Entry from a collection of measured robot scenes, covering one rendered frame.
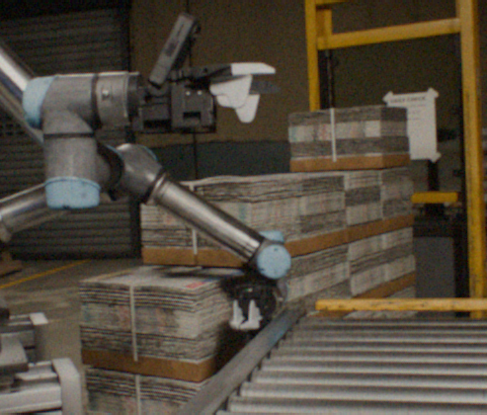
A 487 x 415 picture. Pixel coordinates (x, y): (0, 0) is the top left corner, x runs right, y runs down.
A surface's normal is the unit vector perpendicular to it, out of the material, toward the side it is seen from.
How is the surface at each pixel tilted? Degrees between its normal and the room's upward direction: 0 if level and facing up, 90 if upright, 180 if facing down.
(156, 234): 90
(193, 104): 82
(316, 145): 90
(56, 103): 90
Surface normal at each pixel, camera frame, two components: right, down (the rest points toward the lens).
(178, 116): -0.11, -0.08
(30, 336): 0.33, 0.04
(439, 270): -0.54, 0.07
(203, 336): 0.84, 0.00
